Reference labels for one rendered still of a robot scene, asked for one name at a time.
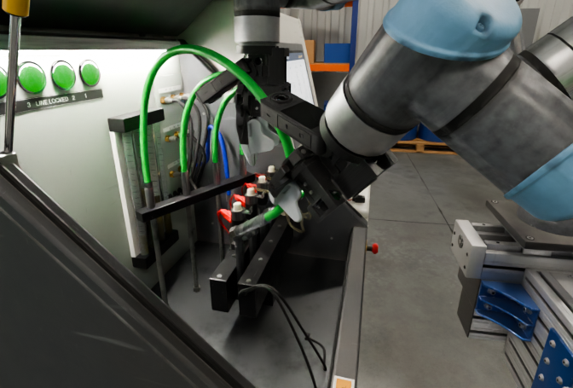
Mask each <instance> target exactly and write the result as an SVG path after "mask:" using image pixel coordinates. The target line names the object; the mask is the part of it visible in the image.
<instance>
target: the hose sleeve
mask: <svg viewBox="0 0 573 388"><path fill-rule="evenodd" d="M265 213H267V212H264V213H262V214H260V215H258V216H256V217H254V218H252V219H250V220H248V221H246V222H243V223H241V224H240V225H238V226H236V227H235V233H236V234H237V235H239V236H241V235H245V234H247V233H249V232H251V231H253V230H254V229H257V228H260V227H263V226H264V225H266V224H268V223H270V222H271V221H272V220H271V221H269V222H268V221H266V220H265V218H264V215H265Z"/></svg>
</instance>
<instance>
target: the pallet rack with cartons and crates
mask: <svg viewBox="0 0 573 388"><path fill-rule="evenodd" d="M358 3H359V0H355V1H350V2H348V3H346V4H345V5H344V6H345V7H352V17H351V32H350V43H324V61H315V40H304V42H305V47H306V51H307V56H308V59H309V64H310V70H311V71H331V72H350V70H351V68H352V67H353V66H354V65H355V57H356V31H357V17H358Z"/></svg>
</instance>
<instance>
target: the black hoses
mask: <svg viewBox="0 0 573 388"><path fill-rule="evenodd" d="M171 101H172V102H177V103H179V104H180V105H181V107H182V108H183V109H184V108H185V105H184V104H183V103H182V101H180V100H179V99H172V100H171ZM201 105H202V106H203V107H204V109H205V112H206V126H205V135H204V140H203V143H202V146H201V145H200V137H201V116H200V110H199V109H198V108H197V106H196V105H195V104H193V107H194V109H195V111H196V113H197V116H198V136H197V139H196V138H195V137H194V136H193V122H192V118H191V115H189V120H188V123H189V134H187V136H189V152H188V174H189V172H190V167H191V161H192V153H193V140H194V142H195V143H196V149H195V154H194V162H193V166H192V170H191V174H190V177H189V183H190V191H193V190H195V189H198V188H202V187H203V186H201V185H199V183H200V179H201V176H202V173H203V170H204V168H205V163H206V154H205V144H206V139H207V135H208V129H207V127H208V125H209V124H210V114H209V110H208V108H207V106H206V104H201ZM199 149H200V157H199V161H198V164H197V167H196V171H195V166H196V163H197V159H198V153H199ZM202 158H203V162H202V166H201V168H200V164H201V161H202ZM194 171H195V174H194ZM199 171H200V173H199ZM198 173H199V176H198ZM197 177H198V178H197ZM193 178H194V179H193ZM196 179H197V181H196ZM195 182H196V183H195ZM177 192H178V193H177ZM177 192H176V191H174V192H173V196H172V194H169V199H170V198H173V197H175V196H177V195H180V193H182V188H178V190H177Z"/></svg>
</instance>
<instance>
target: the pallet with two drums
mask: <svg viewBox="0 0 573 388"><path fill-rule="evenodd" d="M394 146H400V147H415V149H400V148H390V150H391V151H392V152H406V153H438V154H454V155H458V154H457V153H456V152H451V151H434V150H424V148H450V147H449V146H447V145H446V144H445V143H444V142H443V141H441V140H440V139H439V138H438V137H437V136H436V135H434V134H433V133H432V132H431V131H430V130H429V129H428V128H427V127H425V126H424V125H423V124H422V123H421V122H420V123H419V129H418V125H416V126H415V127H414V128H413V129H412V130H411V131H410V132H408V133H407V134H406V135H405V136H404V137H403V138H402V139H401V140H399V141H398V142H397V143H396V144H395V145H394Z"/></svg>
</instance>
